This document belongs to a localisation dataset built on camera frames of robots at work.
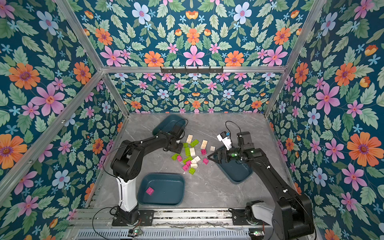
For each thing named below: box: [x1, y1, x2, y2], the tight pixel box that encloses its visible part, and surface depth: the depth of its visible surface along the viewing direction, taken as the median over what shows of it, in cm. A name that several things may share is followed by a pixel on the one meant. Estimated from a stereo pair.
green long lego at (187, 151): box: [185, 147, 191, 157], surface depth 98 cm
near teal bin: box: [137, 173, 185, 207], surface depth 84 cm
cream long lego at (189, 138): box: [186, 134, 193, 144], surface depth 105 cm
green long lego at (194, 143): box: [190, 139, 200, 148], surface depth 104 cm
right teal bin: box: [207, 150, 253, 185], surface depth 88 cm
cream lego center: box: [189, 147, 196, 157], surface depth 98 cm
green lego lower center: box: [183, 156, 193, 165], surface depth 95 cm
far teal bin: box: [152, 114, 186, 136], surface depth 113 cm
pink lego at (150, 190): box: [145, 186, 155, 196], surface depth 83 cm
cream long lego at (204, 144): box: [200, 139, 208, 150], surface depth 103 cm
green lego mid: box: [171, 153, 181, 161], surface depth 97 cm
